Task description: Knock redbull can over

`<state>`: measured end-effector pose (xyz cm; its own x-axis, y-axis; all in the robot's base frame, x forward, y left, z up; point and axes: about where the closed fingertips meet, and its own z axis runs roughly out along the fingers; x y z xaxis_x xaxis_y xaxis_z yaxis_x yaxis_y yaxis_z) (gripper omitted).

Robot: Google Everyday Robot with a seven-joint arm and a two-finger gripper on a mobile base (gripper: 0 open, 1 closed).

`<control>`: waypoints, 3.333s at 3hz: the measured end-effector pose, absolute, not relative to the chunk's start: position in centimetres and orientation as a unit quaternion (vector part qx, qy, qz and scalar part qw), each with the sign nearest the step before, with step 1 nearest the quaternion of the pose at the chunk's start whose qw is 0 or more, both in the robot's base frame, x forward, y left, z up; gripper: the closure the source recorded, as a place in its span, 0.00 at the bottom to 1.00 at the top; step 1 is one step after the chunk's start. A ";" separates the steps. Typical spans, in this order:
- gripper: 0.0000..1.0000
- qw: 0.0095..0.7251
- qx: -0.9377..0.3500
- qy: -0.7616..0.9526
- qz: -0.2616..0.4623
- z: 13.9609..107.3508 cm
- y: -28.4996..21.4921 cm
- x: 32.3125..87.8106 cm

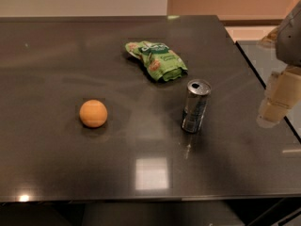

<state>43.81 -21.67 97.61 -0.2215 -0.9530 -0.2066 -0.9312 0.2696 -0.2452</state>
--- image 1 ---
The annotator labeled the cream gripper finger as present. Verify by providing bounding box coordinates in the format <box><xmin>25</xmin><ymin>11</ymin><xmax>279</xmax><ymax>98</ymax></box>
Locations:
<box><xmin>257</xmin><ymin>65</ymin><xmax>301</xmax><ymax>128</ymax></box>

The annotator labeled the silver redbull can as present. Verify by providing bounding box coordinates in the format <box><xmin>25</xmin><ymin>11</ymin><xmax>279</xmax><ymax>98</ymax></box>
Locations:
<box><xmin>182</xmin><ymin>79</ymin><xmax>212</xmax><ymax>134</ymax></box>

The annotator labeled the grey side table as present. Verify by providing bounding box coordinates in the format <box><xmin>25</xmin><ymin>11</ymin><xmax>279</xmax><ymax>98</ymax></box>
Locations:
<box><xmin>236</xmin><ymin>40</ymin><xmax>301</xmax><ymax>139</ymax></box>

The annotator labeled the green snack bag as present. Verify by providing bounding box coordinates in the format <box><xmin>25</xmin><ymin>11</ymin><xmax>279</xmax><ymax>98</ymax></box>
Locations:
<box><xmin>125</xmin><ymin>40</ymin><xmax>188</xmax><ymax>82</ymax></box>

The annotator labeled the orange ball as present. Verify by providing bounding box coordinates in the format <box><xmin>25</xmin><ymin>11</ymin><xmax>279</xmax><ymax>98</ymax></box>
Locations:
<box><xmin>79</xmin><ymin>100</ymin><xmax>108</xmax><ymax>128</ymax></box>

